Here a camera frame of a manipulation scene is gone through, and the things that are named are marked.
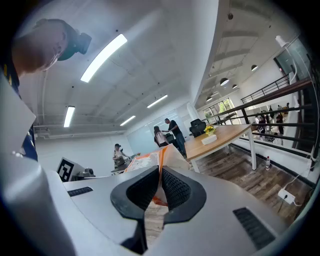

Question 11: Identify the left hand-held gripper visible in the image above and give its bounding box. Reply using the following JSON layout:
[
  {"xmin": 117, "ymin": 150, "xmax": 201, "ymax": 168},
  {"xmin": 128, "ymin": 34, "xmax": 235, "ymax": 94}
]
[{"xmin": 56, "ymin": 156, "xmax": 96, "ymax": 183}]

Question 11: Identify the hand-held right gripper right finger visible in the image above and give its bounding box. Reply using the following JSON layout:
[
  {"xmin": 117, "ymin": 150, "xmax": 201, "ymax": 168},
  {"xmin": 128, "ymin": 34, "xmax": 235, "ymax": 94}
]
[{"xmin": 147, "ymin": 165, "xmax": 290, "ymax": 256}]

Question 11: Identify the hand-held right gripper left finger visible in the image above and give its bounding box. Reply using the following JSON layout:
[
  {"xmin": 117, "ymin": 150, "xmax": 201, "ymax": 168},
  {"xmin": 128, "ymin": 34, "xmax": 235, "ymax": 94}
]
[{"xmin": 62, "ymin": 164, "xmax": 161, "ymax": 256}]

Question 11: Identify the orange and white tissue pack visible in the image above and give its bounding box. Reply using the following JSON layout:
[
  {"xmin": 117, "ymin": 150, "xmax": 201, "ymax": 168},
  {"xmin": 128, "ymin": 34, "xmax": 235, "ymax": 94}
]
[{"xmin": 124, "ymin": 144, "xmax": 191, "ymax": 207}]

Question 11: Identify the white tissue box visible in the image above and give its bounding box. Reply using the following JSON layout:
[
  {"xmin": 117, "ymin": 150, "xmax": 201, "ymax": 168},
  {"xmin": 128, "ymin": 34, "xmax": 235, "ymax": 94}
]
[{"xmin": 201, "ymin": 134, "xmax": 218, "ymax": 146}]

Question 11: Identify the person's torso dark shirt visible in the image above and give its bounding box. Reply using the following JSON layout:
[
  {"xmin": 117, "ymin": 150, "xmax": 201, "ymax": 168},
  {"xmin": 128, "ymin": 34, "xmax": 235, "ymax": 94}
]
[{"xmin": 0, "ymin": 57, "xmax": 39, "ymax": 161}]

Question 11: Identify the long ceiling light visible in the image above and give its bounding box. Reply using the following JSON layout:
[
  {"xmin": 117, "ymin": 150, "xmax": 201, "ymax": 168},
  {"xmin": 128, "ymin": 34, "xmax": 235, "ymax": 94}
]
[
  {"xmin": 146, "ymin": 94, "xmax": 169, "ymax": 109},
  {"xmin": 119, "ymin": 115, "xmax": 137, "ymax": 127},
  {"xmin": 80, "ymin": 33, "xmax": 128, "ymax": 84},
  {"xmin": 63, "ymin": 105, "xmax": 76, "ymax": 128}
]

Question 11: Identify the black mesh office chair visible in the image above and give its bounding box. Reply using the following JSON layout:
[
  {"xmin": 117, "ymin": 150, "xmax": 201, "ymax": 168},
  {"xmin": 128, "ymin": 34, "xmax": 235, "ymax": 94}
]
[{"xmin": 188, "ymin": 118, "xmax": 207, "ymax": 138}]

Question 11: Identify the sunflower bouquet in green vase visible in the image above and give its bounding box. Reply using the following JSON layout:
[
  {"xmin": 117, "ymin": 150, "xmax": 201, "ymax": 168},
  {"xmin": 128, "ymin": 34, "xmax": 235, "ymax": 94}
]
[{"xmin": 203, "ymin": 125, "xmax": 217, "ymax": 137}]

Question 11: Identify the large window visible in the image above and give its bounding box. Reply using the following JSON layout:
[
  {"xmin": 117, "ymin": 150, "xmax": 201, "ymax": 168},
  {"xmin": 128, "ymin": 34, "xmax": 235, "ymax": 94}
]
[{"xmin": 203, "ymin": 97, "xmax": 237, "ymax": 125}]

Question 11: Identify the white power strip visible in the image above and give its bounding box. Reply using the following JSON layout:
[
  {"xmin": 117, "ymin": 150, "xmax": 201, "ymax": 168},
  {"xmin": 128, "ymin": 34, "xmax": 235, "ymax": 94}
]
[{"xmin": 277, "ymin": 188, "xmax": 297, "ymax": 205}]

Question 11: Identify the person's head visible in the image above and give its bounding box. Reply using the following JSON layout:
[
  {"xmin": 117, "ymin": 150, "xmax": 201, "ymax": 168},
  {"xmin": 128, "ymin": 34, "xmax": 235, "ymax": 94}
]
[{"xmin": 11, "ymin": 18, "xmax": 68, "ymax": 78}]

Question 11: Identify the black balcony railing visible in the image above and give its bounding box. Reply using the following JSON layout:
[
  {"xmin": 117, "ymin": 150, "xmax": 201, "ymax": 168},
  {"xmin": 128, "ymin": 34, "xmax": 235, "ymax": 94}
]
[{"xmin": 240, "ymin": 74, "xmax": 291, "ymax": 105}]

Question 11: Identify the black railing with wooden handrail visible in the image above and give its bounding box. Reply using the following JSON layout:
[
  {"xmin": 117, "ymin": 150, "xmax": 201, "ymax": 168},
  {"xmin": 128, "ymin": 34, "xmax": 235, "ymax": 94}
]
[{"xmin": 201, "ymin": 76, "xmax": 319, "ymax": 161}]

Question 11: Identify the white mounted device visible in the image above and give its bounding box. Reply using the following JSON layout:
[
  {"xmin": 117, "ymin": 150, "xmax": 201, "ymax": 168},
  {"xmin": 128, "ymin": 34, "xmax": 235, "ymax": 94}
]
[{"xmin": 274, "ymin": 34, "xmax": 291, "ymax": 49}]

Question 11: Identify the dark head-worn camera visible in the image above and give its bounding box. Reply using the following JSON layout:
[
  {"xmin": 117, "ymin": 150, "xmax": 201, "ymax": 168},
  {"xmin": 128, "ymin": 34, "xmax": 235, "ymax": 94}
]
[{"xmin": 57, "ymin": 21, "xmax": 93, "ymax": 62}]

